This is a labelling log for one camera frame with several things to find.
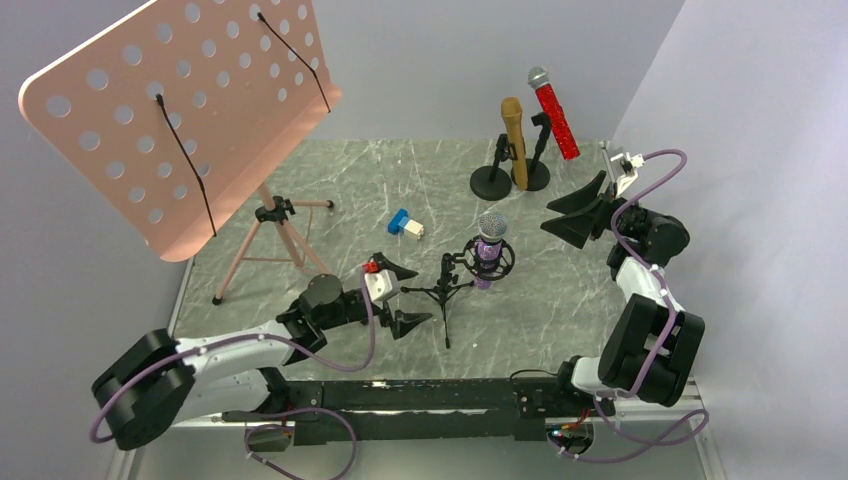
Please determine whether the black round mic stand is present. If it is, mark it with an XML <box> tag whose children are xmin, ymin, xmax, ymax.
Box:
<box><xmin>502</xmin><ymin>112</ymin><xmax>552</xmax><ymax>191</ymax></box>
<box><xmin>469</xmin><ymin>133</ymin><xmax>512</xmax><ymax>201</ymax></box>

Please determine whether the black tripod shock mount stand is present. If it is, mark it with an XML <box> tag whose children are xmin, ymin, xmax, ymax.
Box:
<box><xmin>401</xmin><ymin>235</ymin><xmax>516</xmax><ymax>349</ymax></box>

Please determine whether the purple glitter microphone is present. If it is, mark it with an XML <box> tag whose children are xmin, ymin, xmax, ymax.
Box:
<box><xmin>475</xmin><ymin>211</ymin><xmax>508</xmax><ymax>277</ymax></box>

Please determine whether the gold microphone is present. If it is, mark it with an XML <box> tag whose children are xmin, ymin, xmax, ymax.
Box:
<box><xmin>500</xmin><ymin>97</ymin><xmax>529</xmax><ymax>190</ymax></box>

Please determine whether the red glitter microphone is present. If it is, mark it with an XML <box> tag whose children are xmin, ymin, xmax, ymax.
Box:
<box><xmin>527</xmin><ymin>66</ymin><xmax>580</xmax><ymax>161</ymax></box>

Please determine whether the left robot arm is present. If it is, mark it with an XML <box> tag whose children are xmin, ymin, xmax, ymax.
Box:
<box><xmin>89</xmin><ymin>252</ymin><xmax>429</xmax><ymax>451</ymax></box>

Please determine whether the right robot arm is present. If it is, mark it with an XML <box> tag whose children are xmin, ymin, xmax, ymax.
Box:
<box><xmin>541</xmin><ymin>171</ymin><xmax>705</xmax><ymax>407</ymax></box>

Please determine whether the pink perforated music stand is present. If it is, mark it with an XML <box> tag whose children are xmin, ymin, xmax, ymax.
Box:
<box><xmin>18</xmin><ymin>1</ymin><xmax>341</xmax><ymax>262</ymax></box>

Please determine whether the blue and white toy block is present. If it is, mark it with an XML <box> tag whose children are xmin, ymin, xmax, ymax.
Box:
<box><xmin>387</xmin><ymin>209</ymin><xmax>425</xmax><ymax>240</ymax></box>

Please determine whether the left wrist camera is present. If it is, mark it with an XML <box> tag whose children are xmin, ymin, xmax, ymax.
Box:
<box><xmin>363</xmin><ymin>261</ymin><xmax>401</xmax><ymax>303</ymax></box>

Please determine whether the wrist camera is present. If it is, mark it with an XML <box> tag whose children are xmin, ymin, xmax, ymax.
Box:
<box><xmin>363</xmin><ymin>261</ymin><xmax>401</xmax><ymax>303</ymax></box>
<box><xmin>607</xmin><ymin>151</ymin><xmax>645</xmax><ymax>191</ymax></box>

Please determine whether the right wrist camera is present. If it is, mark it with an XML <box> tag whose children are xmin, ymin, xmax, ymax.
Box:
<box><xmin>607</xmin><ymin>151</ymin><xmax>645</xmax><ymax>191</ymax></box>

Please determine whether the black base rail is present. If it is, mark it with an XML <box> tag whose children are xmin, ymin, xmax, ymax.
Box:
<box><xmin>221</xmin><ymin>376</ymin><xmax>594</xmax><ymax>446</ymax></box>

